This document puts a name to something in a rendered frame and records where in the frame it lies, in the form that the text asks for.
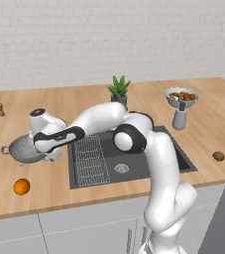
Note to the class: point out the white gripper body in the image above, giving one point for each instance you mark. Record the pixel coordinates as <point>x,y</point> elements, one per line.
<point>54,154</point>

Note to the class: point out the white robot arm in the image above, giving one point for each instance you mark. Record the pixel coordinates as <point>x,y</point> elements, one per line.
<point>163,172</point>

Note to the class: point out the grey metal colander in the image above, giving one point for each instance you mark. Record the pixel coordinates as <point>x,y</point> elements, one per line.
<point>21,149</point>

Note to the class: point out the round metal sink drain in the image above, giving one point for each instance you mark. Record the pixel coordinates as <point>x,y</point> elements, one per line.
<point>121,168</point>

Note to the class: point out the dark grey sink basin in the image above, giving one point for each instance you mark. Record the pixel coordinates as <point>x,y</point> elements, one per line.
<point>134,170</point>

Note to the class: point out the grey sink faucet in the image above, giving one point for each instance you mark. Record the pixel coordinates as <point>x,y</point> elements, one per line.
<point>118,98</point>

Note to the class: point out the brown kiwi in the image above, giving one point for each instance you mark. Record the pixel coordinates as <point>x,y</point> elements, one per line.
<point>218,156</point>

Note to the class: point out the orange fruit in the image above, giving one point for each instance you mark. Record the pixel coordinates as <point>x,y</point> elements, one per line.
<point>22,187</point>

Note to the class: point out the small wooden shaker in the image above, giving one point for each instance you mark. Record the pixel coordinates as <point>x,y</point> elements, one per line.
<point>0,109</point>

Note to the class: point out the white cupboard door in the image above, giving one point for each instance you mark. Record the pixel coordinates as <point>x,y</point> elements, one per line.
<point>11,236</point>
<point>204,211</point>
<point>90,228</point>

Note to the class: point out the green potted plant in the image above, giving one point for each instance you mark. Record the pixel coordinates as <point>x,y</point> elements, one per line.
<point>119,86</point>

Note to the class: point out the grey pepper mill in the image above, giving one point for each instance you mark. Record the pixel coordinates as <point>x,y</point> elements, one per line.
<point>179,119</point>

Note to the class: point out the pale bowl of fruit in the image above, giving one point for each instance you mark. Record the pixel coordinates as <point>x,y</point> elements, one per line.
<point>181,97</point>

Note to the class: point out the dark grey dishwasher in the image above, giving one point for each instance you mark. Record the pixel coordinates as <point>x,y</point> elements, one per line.
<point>223,225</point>

